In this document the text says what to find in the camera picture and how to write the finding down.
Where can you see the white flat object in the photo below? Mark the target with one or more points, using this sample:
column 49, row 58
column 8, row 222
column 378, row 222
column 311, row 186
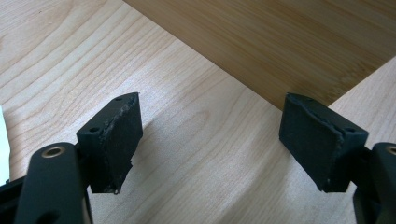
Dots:
column 3, row 146

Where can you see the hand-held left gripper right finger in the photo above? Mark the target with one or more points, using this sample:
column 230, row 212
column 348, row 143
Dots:
column 317, row 146

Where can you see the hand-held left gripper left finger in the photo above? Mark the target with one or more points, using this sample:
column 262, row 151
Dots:
column 116, row 146

